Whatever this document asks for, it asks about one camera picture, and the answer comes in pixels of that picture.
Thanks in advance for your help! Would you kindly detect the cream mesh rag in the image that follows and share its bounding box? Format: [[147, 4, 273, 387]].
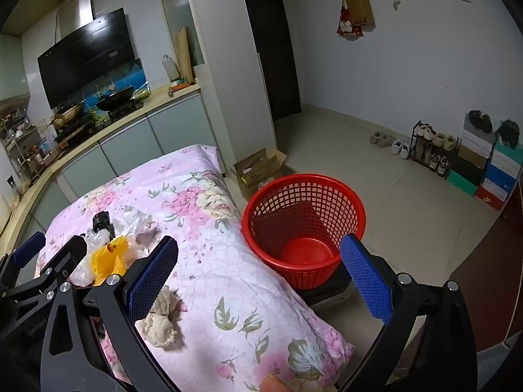
[[137, 286, 183, 351]]

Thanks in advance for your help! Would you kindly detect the clear plastic bag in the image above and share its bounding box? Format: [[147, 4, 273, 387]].
[[68, 205, 157, 287]]

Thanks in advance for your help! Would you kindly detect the black plastic bag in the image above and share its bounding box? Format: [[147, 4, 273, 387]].
[[92, 211, 114, 234]]

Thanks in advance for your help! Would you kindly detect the person right hand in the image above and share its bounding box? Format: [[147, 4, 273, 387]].
[[260, 374, 295, 392]]

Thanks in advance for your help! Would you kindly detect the pink floral table cloth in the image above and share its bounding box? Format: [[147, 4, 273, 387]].
[[36, 145, 354, 391]]

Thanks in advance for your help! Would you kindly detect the red plastic mesh basket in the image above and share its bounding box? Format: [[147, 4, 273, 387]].
[[241, 173, 366, 290]]

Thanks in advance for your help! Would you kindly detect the white sneakers pair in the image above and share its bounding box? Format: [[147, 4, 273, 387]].
[[391, 140, 410, 160]]

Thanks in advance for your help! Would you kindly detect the golden pan on stove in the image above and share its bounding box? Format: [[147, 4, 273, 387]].
[[51, 102, 83, 129]]

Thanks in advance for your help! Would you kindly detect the beige slippers pair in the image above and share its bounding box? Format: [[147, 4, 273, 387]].
[[370, 132, 395, 148]]

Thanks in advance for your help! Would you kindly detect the black shoe rack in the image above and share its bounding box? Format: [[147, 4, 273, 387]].
[[408, 121, 460, 179]]

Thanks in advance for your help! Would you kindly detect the stack of shoe boxes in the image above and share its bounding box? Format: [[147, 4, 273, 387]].
[[447, 111, 522, 211]]

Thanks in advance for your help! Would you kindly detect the cardboard box on floor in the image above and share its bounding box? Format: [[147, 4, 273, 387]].
[[233, 148, 287, 201]]

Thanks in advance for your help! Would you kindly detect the black wok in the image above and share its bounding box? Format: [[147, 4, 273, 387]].
[[97, 86, 134, 111]]

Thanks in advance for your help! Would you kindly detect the white plastic bottle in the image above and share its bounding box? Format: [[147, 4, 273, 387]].
[[162, 55, 180, 82]]

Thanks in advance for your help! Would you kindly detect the black range hood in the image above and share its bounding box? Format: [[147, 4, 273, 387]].
[[37, 8, 136, 109]]

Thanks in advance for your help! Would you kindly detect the wooden cutting board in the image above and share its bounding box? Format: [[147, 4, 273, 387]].
[[175, 27, 194, 84]]

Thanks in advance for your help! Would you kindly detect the brown paper bag hanging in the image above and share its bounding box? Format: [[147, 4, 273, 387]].
[[345, 0, 375, 26]]

